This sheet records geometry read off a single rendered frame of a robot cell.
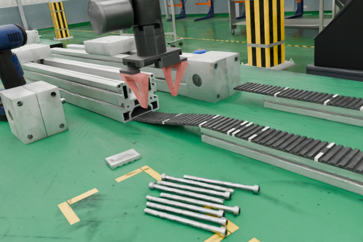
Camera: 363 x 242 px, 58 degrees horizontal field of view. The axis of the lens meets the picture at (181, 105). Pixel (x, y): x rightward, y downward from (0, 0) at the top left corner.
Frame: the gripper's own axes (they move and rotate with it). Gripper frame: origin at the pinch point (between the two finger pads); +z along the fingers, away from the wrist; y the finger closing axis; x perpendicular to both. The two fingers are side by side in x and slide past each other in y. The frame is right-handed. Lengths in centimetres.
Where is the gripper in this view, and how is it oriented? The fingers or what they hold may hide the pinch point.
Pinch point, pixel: (159, 97)
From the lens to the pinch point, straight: 66.6
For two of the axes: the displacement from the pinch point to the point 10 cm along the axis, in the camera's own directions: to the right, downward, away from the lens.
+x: 6.8, 1.7, -7.1
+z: 1.3, 9.3, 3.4
